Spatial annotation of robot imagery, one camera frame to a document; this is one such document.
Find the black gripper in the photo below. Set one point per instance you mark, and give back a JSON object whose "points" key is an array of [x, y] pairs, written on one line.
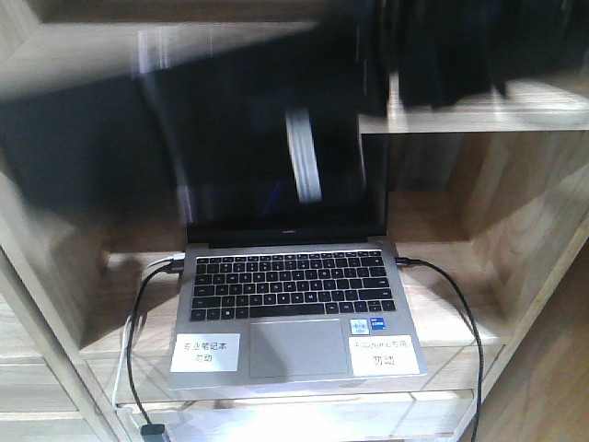
{"points": [[445, 51]]}

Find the black smartphone with sticker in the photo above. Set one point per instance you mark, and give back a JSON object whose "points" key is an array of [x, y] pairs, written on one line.
{"points": [[268, 132]]}

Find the wooden shelf desk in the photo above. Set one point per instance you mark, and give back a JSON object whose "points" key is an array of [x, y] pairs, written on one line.
{"points": [[511, 227]]}

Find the silver laptop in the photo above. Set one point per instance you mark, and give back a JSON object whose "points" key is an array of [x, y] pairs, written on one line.
{"points": [[297, 311]]}

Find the grey usb hub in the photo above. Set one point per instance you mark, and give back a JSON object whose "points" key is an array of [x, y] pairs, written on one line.
{"points": [[154, 433]]}

